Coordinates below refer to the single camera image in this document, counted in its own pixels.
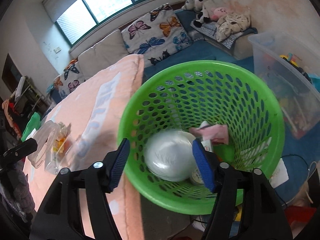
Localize checkered blue white mat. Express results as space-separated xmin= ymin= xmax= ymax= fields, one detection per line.
xmin=190 ymin=21 xmax=258 ymax=50

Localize black white cow plush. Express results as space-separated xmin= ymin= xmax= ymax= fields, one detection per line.
xmin=193 ymin=0 xmax=214 ymax=28

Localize left butterfly cushion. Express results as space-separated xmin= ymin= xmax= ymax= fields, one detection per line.
xmin=53 ymin=60 xmax=86 ymax=99

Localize pink paper packet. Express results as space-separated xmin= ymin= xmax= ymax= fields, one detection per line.
xmin=189 ymin=122 xmax=229 ymax=145

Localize peach Hello blanket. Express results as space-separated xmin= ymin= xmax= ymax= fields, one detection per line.
xmin=22 ymin=54 xmax=146 ymax=240

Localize pink plush toy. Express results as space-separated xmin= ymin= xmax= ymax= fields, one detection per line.
xmin=210 ymin=7 xmax=232 ymax=22

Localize right butterfly cushion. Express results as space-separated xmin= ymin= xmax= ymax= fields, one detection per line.
xmin=121 ymin=4 xmax=193 ymax=68

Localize cream patterned cloth bundle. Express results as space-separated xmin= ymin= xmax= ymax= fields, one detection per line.
xmin=216 ymin=12 xmax=251 ymax=42

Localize butterfly cushion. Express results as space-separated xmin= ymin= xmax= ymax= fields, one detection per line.
xmin=121 ymin=4 xmax=193 ymax=68
xmin=53 ymin=60 xmax=86 ymax=99

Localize clear plastic food container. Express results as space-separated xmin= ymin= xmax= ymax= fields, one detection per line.
xmin=27 ymin=120 xmax=73 ymax=175

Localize beige cushion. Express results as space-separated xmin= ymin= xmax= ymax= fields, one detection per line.
xmin=78 ymin=29 xmax=129 ymax=80

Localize cluttered metal rack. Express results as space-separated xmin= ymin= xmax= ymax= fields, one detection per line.
xmin=1 ymin=77 xmax=52 ymax=140

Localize grey plush toy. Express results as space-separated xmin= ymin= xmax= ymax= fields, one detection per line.
xmin=181 ymin=0 xmax=195 ymax=11

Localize clear plastic storage bin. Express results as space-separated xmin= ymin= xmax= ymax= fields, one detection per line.
xmin=248 ymin=31 xmax=319 ymax=139

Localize green perforated plastic basket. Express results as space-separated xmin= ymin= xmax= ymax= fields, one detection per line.
xmin=118 ymin=60 xmax=285 ymax=215

